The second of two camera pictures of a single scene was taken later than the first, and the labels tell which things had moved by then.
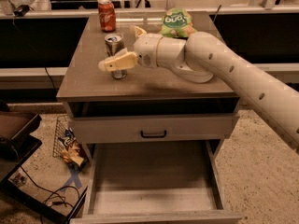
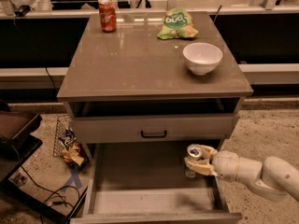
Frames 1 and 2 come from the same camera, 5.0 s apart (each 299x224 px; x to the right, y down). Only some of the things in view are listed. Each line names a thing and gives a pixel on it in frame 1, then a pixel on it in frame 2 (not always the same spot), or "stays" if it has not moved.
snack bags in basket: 73,153 stays
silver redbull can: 114,43 -> 193,152
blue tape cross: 74,178 stays
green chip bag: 177,22 stays
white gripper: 147,52 -> 226,164
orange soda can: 106,15 stays
